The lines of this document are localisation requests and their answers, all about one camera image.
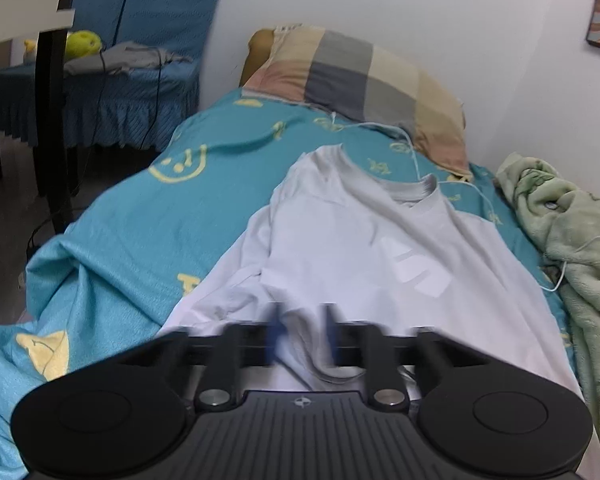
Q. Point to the grey cloth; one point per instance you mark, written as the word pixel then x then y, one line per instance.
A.
pixel 125 57

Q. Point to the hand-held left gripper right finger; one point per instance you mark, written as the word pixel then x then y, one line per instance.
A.
pixel 331 337

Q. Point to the green fleece blanket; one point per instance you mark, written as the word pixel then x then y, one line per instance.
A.
pixel 580 240

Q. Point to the black chair white backrest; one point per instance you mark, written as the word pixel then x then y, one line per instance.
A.
pixel 47 85

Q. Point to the blue covered chair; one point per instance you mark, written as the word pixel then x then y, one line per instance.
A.
pixel 180 20

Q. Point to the mustard cushion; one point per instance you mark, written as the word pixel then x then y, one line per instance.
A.
pixel 257 55

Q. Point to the yellow-green plush toy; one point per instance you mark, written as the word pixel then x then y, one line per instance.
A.
pixel 82 44

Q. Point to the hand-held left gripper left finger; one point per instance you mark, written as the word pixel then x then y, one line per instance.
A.
pixel 276 336

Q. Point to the teal bed sheet yellow print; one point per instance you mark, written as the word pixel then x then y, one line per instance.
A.
pixel 145 220

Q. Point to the white t-shirt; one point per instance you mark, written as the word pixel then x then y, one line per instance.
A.
pixel 355 240

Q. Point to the checked pillow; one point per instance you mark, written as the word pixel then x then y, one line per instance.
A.
pixel 360 75

